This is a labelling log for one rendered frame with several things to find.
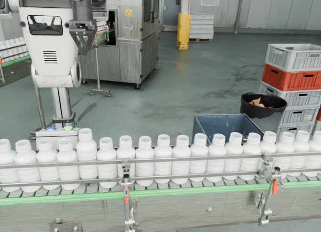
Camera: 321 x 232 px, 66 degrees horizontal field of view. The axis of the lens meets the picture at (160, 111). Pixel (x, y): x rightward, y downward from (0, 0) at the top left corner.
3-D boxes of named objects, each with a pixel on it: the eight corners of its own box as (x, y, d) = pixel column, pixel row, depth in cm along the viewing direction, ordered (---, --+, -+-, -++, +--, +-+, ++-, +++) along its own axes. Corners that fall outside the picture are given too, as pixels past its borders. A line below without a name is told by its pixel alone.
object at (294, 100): (277, 110, 280) (282, 92, 270) (256, 96, 316) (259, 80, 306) (321, 106, 294) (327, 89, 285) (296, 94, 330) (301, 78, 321)
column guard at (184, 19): (177, 49, 809) (179, 13, 763) (175, 47, 845) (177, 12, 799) (189, 49, 814) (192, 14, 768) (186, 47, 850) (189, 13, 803)
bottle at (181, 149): (188, 186, 82) (192, 143, 75) (170, 184, 82) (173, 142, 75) (187, 174, 87) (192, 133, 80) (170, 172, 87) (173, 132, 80)
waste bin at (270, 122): (240, 164, 259) (252, 108, 232) (225, 141, 299) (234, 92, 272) (281, 162, 264) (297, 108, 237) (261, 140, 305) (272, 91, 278)
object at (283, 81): (282, 91, 271) (287, 71, 262) (260, 80, 307) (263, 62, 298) (327, 89, 285) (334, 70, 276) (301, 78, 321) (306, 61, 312)
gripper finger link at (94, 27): (99, 50, 83) (97, 20, 79) (96, 54, 77) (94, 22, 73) (78, 49, 82) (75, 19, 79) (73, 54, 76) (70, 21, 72)
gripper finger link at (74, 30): (97, 52, 80) (95, 21, 76) (94, 57, 73) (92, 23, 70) (76, 51, 79) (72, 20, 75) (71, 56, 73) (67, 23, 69)
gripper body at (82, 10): (97, 25, 80) (95, -1, 76) (92, 28, 70) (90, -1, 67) (76, 24, 79) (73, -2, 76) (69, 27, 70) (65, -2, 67)
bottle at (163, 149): (165, 171, 88) (168, 130, 81) (173, 182, 83) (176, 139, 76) (150, 175, 86) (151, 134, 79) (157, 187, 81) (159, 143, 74)
